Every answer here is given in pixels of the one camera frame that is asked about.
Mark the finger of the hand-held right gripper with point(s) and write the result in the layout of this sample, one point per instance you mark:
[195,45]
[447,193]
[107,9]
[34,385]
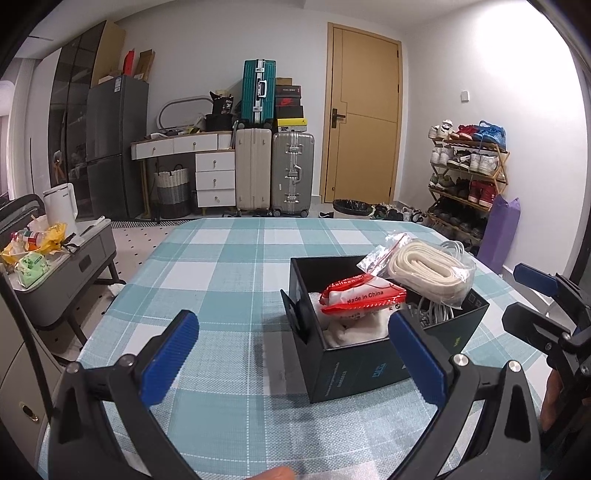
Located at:
[526,321]
[535,277]

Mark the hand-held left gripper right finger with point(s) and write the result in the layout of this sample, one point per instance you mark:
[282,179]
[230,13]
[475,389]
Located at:
[415,360]

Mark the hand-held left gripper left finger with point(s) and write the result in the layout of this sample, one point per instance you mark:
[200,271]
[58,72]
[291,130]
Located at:
[171,350]

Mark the black cardboard box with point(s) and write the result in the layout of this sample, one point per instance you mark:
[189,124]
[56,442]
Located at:
[360,374]

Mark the white cloth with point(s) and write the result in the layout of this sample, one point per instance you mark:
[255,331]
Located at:
[355,334]

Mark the red white packet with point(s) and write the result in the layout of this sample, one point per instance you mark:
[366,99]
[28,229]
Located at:
[360,295]

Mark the person's right hand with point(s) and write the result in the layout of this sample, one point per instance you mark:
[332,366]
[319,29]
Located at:
[551,401]

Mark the person's left hand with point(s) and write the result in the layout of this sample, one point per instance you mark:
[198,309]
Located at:
[277,474]

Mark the purple bag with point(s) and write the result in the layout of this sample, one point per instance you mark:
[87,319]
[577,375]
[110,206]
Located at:
[501,235]

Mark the teal white checkered tablecloth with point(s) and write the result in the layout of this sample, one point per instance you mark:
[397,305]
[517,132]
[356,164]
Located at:
[221,277]

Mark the grey side table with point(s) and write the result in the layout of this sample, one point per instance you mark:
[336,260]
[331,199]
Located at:
[69,286]

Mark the wooden shoe rack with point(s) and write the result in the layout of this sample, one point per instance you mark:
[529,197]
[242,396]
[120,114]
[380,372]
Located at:
[501,161]

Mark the rows of assorted sneakers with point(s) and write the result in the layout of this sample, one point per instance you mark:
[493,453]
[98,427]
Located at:
[466,161]

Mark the scattered shoes pile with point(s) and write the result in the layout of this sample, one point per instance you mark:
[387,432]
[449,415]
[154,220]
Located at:
[392,213]

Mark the woven laundry basket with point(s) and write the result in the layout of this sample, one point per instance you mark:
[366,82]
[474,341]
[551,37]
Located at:
[171,194]

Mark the green packet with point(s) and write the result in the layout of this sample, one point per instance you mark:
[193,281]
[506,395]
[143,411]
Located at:
[32,271]

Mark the black trash bin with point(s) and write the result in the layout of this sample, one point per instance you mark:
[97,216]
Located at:
[353,207]

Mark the yellow snack bag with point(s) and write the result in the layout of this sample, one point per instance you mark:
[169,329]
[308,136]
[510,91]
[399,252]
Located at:
[51,235]

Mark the white desk with drawers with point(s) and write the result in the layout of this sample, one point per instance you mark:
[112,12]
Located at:
[214,180]

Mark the white electric kettle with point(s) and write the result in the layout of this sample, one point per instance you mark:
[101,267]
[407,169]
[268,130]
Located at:
[60,207]

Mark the beige suitcase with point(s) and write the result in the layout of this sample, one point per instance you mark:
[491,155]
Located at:
[253,170]

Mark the grey refrigerator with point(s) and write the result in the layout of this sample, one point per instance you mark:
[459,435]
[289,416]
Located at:
[115,147]

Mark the silver suitcase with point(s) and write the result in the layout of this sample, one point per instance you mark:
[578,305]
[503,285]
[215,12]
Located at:
[292,175]

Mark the wooden door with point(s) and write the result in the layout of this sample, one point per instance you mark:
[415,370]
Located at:
[364,120]

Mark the black storage box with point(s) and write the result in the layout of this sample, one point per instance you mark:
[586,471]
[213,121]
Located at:
[220,122]

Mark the oval mirror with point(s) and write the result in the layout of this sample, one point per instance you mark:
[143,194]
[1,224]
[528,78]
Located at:
[184,99]

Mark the black gift bag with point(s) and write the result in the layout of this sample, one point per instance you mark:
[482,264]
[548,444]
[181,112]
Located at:
[224,104]

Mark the yellow shoe box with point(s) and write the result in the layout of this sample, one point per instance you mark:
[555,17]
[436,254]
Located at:
[291,125]

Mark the teal suitcase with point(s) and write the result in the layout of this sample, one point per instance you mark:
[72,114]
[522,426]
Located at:
[258,92]

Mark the black red shoe box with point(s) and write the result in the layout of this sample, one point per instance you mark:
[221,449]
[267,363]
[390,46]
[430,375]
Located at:
[289,101]

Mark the dark glass cabinet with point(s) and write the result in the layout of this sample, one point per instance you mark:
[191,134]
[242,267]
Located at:
[69,92]

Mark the flat cardboard box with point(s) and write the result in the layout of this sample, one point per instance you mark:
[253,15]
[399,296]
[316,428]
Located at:
[145,64]

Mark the red bag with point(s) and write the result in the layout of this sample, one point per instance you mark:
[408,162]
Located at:
[129,63]

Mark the tan shoe box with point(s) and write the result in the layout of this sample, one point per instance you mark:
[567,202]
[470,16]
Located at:
[284,81]

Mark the large cardboard box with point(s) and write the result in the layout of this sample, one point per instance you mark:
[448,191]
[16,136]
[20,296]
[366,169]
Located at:
[108,50]

